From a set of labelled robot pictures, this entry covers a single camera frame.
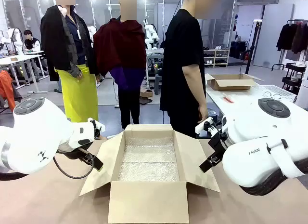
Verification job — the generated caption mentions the hanging dark maroon jacket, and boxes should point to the hanging dark maroon jacket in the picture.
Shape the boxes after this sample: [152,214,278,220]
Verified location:
[291,23,308,55]

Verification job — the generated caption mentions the black right arm cable sleeve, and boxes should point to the black right arm cable sleeve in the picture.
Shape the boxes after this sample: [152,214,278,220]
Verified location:
[239,158,308,197]

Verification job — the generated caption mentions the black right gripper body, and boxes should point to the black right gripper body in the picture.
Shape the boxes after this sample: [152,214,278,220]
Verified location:
[208,130,229,159]

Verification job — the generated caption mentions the black trolley cart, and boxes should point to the black trolley cart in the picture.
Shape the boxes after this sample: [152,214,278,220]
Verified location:
[281,63,308,94]

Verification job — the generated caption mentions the hanging black jacket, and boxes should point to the hanging black jacket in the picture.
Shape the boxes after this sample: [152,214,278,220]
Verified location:
[276,23,299,51]

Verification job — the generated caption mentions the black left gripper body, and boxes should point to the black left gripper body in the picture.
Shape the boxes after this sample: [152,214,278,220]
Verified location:
[55,146,90,161]

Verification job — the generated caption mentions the white strap band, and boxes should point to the white strap band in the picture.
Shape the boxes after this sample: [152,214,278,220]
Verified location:
[266,138,304,179]

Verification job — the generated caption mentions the black bag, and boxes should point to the black bag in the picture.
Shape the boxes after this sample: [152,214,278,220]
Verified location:
[230,40,248,60]

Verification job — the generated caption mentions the small cardboard box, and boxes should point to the small cardboard box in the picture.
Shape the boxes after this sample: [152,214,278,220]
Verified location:
[140,88,154,99]

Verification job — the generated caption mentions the large open cardboard box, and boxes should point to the large open cardboard box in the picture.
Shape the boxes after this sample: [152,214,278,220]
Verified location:
[79,124,221,224]

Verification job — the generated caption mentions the person's right forearm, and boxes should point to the person's right forearm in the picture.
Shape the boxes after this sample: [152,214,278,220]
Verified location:
[184,77,207,108]

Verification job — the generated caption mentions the clear bubble wrap sheet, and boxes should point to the clear bubble wrap sheet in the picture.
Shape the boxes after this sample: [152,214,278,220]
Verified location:
[117,136,180,183]

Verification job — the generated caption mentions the black tripod stand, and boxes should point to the black tripod stand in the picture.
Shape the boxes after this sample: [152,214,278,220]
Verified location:
[244,20,263,75]

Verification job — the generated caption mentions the person in black t-shirt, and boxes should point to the person in black t-shirt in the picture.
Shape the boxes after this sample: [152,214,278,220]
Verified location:
[159,0,223,139]

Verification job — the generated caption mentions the open shallow cardboard box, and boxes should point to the open shallow cardboard box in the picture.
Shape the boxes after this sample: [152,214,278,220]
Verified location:
[205,73,264,91]

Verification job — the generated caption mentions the mannequin in yellow skirt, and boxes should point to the mannequin in yellow skirt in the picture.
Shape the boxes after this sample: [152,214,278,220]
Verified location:
[40,0,101,123]

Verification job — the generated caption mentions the black clothes rack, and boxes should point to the black clothes rack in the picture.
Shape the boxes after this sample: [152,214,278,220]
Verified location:
[271,19,308,72]

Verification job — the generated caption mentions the clear case with red glasses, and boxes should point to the clear case with red glasses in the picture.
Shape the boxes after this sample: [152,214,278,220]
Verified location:
[222,93,235,104]

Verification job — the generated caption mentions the white mesh basket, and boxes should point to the white mesh basket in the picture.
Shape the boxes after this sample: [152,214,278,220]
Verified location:
[250,85,298,104]

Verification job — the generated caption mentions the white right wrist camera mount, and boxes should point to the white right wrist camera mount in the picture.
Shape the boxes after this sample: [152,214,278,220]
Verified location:
[195,117,215,134]

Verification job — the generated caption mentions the white side table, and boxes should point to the white side table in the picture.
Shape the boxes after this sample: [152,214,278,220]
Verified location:
[205,83,298,119]

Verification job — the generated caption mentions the orange garment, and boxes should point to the orange garment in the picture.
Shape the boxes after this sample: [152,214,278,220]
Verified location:
[0,69,15,112]

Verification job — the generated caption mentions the wooden shoe shelf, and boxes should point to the wooden shoe shelf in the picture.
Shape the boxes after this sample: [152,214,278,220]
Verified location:
[203,48,231,68]

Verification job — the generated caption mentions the seated person in dark jacket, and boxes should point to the seated person in dark jacket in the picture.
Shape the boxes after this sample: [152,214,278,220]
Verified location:
[23,30,49,82]

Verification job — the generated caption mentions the person's right hand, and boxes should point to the person's right hand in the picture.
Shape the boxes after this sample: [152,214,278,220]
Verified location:
[197,105,209,125]

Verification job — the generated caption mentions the mannequin in maroon shawl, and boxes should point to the mannequin in maroon shawl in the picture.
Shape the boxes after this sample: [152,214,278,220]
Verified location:
[93,0,147,130]

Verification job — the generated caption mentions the white work desk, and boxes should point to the white work desk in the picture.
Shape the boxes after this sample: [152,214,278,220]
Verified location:
[0,50,49,93]

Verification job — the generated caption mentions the white robot workbench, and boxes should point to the white robot workbench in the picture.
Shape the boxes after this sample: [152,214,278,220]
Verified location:
[145,48,167,81]

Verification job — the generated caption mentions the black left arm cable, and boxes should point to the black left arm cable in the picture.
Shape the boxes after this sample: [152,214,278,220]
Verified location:
[52,154,95,179]

